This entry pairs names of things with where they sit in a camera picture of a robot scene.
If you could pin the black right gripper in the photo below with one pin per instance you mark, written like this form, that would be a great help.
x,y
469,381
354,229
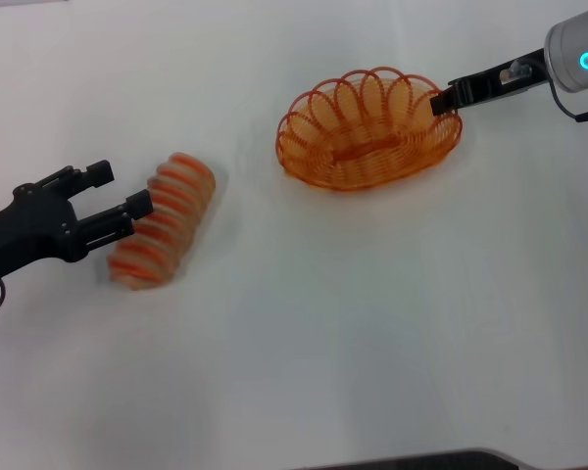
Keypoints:
x,y
500,80

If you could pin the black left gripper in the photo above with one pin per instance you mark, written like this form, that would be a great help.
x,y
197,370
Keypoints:
x,y
29,230

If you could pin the orange striped sliced roll toy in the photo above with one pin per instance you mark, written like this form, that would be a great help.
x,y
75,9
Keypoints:
x,y
171,235

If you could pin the orange woven plastic basket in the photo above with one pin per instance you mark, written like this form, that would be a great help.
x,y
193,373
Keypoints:
x,y
362,161

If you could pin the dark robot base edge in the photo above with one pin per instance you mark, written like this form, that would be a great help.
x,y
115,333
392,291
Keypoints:
x,y
421,460

